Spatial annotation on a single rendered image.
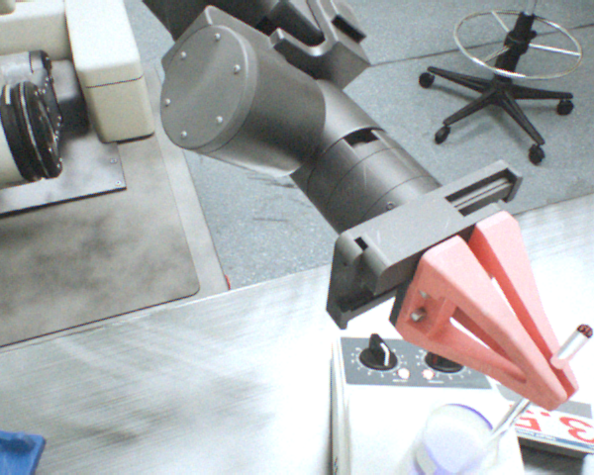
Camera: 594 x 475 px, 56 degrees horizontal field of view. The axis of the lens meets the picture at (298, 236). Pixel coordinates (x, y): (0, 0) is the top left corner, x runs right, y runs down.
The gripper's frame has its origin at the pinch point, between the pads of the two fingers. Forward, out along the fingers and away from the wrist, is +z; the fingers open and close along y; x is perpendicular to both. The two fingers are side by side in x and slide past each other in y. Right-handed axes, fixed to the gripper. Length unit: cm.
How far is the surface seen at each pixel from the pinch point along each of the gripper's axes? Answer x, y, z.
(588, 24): 100, 210, -119
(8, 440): 23.4, -25.1, -21.5
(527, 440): 24.5, 11.3, -0.4
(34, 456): 25.2, -24.1, -20.1
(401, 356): 21.5, 5.6, -10.9
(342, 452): 19.5, -3.9, -6.4
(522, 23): 65, 127, -94
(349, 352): 21.7, 2.0, -13.5
